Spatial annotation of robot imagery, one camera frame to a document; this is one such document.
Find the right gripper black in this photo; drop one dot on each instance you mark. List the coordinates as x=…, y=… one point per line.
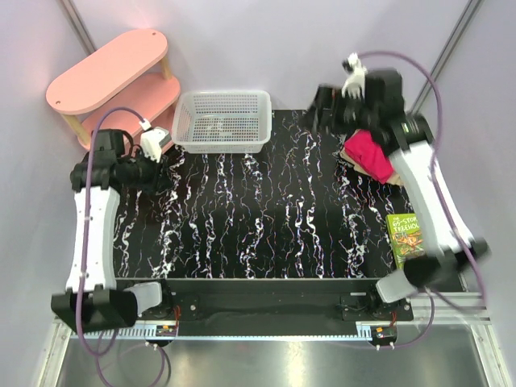
x=330, y=98

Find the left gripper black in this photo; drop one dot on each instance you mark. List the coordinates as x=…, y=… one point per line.
x=160, y=180

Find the red t shirt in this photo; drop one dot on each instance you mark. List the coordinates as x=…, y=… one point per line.
x=361, y=149

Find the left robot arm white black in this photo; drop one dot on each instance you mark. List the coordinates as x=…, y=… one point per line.
x=91, y=297

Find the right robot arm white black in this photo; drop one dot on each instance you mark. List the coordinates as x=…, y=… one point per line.
x=449, y=246

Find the pink three-tier shelf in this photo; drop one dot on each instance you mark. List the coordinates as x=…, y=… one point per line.
x=132, y=70

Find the white perforated plastic basket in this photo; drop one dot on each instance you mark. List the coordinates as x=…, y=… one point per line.
x=224, y=121

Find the green treehouse book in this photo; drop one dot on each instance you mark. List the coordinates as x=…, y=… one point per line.
x=405, y=237

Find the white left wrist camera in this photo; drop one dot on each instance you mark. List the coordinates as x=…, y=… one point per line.
x=153, y=142

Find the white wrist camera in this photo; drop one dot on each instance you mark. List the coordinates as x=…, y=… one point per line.
x=153, y=142
x=354, y=86

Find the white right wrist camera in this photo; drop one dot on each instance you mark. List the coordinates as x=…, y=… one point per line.
x=354, y=86

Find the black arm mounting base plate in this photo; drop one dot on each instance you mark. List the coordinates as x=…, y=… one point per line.
x=340, y=298

